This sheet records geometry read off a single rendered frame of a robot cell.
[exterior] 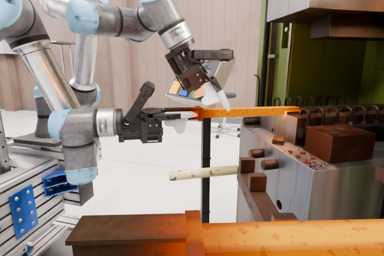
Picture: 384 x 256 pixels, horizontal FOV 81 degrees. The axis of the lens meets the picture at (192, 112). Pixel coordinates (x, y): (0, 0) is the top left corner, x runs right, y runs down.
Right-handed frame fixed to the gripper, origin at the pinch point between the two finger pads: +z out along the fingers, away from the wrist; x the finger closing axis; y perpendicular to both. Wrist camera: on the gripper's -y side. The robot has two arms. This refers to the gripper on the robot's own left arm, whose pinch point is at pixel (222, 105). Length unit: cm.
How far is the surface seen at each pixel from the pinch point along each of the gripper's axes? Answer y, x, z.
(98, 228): 21, 45, -12
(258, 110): -8.3, 1.4, 6.5
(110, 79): 96, -449, -29
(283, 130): -12.6, 1.9, 16.3
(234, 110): -2.2, 1.4, 2.6
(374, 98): -57, -12, 34
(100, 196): 107, -129, 57
